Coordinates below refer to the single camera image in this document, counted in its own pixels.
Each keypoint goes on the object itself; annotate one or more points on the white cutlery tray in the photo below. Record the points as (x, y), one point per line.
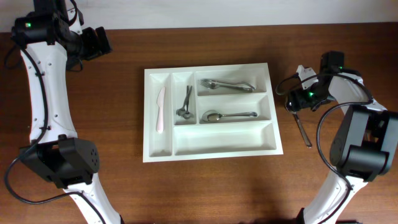
(190, 139)

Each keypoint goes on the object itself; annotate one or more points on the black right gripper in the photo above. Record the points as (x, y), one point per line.
(298, 99)

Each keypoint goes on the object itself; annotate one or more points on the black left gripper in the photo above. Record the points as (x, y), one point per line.
(96, 48)

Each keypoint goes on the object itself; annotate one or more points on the large metal spoon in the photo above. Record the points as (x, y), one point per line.
(301, 127)
(213, 115)

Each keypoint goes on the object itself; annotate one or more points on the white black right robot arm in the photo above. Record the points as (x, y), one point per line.
(364, 145)

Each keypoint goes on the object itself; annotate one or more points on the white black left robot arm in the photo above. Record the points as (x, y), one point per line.
(53, 40)

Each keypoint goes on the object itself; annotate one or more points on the pink plastic knife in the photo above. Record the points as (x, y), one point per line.
(160, 104)

